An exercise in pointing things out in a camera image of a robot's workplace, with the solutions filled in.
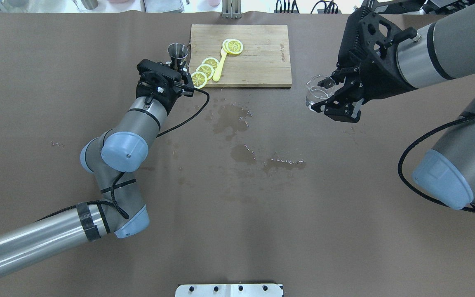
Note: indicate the lemon slice near spoon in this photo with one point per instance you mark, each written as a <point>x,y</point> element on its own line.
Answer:
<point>212,61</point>

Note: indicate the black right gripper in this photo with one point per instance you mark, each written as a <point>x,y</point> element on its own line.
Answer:
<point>379,84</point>

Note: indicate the aluminium frame post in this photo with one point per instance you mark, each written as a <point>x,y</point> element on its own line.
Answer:
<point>231,9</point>

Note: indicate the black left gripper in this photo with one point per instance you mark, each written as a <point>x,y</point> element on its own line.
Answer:
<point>170,99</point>

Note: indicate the bamboo cutting board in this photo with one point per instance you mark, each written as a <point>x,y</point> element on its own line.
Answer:
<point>264,62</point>

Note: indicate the lemon slice in spoon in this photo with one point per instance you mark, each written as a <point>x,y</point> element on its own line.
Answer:
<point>233,46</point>

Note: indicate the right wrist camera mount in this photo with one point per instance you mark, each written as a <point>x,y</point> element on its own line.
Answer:
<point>368,36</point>

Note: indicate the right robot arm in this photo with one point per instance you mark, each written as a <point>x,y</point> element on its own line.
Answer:
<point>439,166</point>

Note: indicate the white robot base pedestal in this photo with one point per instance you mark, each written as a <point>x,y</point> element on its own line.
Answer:
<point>230,290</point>

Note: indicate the steel double jigger measuring cup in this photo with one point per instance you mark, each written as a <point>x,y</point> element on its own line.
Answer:
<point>178,54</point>

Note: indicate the clear glass shaker cup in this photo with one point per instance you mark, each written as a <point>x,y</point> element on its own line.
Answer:
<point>316,94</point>

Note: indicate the lemon slice far end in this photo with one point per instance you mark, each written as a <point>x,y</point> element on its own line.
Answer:
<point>199,79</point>

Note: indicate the lemon slice middle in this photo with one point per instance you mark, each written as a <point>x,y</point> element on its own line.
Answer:
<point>207,70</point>

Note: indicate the yellow plastic spoon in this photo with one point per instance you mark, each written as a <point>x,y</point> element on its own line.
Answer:
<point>218,71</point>

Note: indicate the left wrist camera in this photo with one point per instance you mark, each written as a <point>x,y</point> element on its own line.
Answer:
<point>160,69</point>

